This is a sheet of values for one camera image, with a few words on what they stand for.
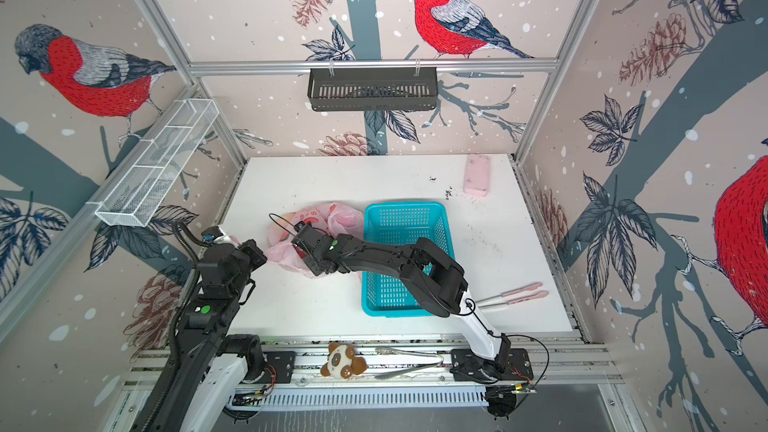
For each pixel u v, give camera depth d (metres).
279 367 0.73
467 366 0.73
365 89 1.07
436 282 0.51
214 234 0.66
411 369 0.74
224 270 0.58
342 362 0.72
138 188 0.73
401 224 1.00
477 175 1.15
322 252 0.67
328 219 0.88
